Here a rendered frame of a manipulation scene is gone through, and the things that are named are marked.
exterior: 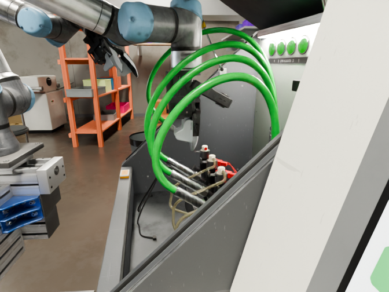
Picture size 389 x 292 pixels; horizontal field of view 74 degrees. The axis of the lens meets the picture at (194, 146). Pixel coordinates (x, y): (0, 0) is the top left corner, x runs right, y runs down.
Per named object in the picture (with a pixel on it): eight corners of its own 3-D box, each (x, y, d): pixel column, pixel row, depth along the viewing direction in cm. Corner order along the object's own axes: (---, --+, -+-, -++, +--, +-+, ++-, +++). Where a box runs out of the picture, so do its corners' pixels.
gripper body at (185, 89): (166, 115, 71) (164, 69, 67) (197, 114, 72) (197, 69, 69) (169, 121, 64) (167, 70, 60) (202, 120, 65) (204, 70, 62)
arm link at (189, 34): (160, 0, 60) (190, 6, 65) (161, 51, 64) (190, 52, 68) (178, -7, 54) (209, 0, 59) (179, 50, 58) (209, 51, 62)
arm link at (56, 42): (29, 28, 84) (52, 4, 81) (48, 32, 94) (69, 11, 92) (47, 48, 85) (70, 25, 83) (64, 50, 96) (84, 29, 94)
